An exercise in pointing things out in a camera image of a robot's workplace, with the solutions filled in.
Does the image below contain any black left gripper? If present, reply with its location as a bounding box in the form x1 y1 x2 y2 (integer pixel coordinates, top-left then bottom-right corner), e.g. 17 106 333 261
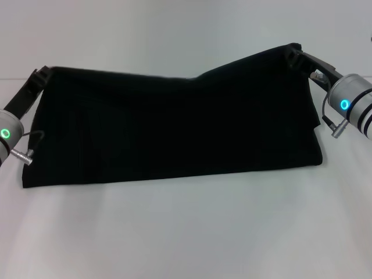
4 66 55 120

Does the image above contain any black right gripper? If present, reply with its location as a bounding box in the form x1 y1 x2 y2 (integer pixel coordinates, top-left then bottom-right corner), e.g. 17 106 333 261
286 47 345 91

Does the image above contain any black shirt with FREE print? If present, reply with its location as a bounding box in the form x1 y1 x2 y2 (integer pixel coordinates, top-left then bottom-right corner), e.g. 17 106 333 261
22 42 324 189

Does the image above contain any dark left arm cable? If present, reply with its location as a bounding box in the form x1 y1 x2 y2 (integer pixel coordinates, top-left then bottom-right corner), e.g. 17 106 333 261
10 130 46 166

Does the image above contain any dark arm cable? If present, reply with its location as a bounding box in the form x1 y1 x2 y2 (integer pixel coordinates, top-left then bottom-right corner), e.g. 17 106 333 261
10 130 46 166
321 97 346 138

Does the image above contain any dark right arm cable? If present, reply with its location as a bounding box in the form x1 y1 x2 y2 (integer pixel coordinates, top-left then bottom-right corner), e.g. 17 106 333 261
321 97 346 138

